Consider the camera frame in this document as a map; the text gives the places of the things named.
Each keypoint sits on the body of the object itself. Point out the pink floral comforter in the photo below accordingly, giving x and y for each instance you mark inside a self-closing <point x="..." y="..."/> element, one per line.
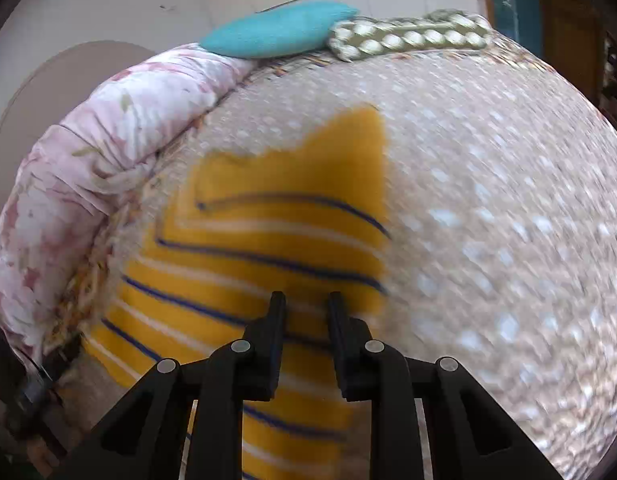
<point x="113" y="130"/>

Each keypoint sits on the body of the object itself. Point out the quilted dotted bedspread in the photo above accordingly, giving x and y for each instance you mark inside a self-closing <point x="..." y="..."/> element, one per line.
<point x="488" y="210"/>

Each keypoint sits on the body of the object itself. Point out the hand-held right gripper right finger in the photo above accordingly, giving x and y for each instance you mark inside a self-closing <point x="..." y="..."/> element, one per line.
<point x="338" y="320"/>

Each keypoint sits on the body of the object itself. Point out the pale rounded headboard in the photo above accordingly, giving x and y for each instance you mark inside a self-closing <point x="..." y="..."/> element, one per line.
<point x="48" y="90"/>

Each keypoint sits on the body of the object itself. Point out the teal pillow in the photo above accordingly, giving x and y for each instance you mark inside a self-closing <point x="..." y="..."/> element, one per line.
<point x="278" y="30"/>

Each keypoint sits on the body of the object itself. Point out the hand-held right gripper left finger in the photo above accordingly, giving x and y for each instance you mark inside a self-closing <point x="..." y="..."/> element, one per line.
<point x="276" y="320"/>

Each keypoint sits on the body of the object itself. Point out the olive patterned bolster pillow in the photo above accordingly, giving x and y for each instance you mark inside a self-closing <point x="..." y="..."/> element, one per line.
<point x="408" y="37"/>

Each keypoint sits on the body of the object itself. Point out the yellow striped sweater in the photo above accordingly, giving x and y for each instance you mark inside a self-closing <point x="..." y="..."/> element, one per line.
<point x="288" y="210"/>

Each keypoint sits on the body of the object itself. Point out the brown wooden door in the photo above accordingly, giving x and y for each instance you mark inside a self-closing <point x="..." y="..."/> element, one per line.
<point x="568" y="30"/>

